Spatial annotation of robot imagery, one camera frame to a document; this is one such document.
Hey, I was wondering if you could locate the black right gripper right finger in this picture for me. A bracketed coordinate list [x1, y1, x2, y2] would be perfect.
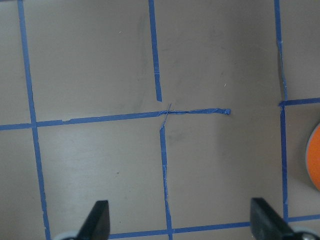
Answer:
[249, 197, 320, 240]

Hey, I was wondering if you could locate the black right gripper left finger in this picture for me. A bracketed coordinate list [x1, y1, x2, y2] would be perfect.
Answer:
[53, 200, 111, 240]

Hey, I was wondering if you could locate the orange round object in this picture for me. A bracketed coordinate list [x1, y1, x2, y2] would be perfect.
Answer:
[305, 124, 320, 191]

